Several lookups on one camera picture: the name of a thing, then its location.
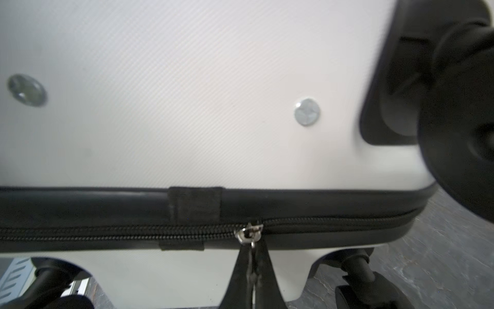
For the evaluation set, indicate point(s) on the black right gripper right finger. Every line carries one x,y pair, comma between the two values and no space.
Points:
267,292

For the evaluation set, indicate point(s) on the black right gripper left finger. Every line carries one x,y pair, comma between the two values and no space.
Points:
239,292

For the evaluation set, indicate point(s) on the silver zipper pull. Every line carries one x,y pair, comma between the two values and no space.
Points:
250,234

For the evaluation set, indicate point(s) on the white hard-shell suitcase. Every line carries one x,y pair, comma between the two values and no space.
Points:
138,136

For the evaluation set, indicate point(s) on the white perforated cable duct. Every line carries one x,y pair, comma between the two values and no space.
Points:
16,276

